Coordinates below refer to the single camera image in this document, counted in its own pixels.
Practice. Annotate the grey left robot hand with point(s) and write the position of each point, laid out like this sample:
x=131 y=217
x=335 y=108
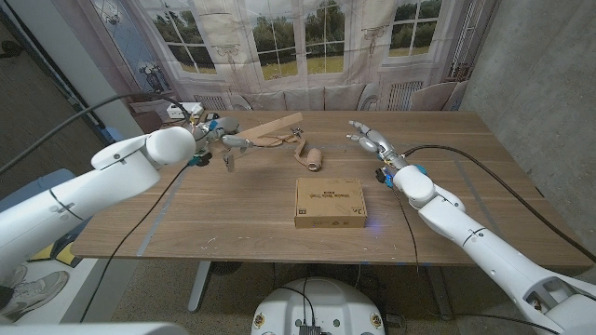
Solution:
x=221 y=128

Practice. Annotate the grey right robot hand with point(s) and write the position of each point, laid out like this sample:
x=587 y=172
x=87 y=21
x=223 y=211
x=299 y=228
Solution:
x=379 y=142

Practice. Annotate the small metal bar bracket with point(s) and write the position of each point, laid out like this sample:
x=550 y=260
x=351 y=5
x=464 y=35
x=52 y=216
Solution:
x=228 y=163
x=296 y=132

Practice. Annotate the long wooden bar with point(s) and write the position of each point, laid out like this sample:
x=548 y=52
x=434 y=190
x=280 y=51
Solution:
x=274 y=126

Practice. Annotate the tan elastic arm wrap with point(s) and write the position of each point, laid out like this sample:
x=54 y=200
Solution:
x=315 y=157

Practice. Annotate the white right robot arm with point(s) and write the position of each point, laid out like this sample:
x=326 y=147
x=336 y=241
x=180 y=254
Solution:
x=489 y=246

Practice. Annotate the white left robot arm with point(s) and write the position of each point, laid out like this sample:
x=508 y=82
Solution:
x=93 y=191

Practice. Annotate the flat cardboard box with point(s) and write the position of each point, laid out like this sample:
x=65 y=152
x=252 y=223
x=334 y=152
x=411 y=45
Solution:
x=330 y=202

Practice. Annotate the black power adapter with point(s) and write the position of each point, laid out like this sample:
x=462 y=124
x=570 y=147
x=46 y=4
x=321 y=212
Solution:
x=212 y=116

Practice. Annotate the white power strip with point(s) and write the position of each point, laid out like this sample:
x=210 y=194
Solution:
x=177 y=111

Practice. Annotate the printed window backdrop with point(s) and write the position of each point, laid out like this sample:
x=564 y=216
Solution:
x=279 y=28

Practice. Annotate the grey table leg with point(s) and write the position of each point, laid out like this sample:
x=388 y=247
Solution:
x=200 y=284
x=440 y=288

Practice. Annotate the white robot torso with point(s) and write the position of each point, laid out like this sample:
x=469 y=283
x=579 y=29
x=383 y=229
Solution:
x=321 y=302

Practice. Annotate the grey sneaker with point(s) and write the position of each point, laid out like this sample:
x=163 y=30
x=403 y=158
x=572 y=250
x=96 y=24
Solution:
x=35 y=293

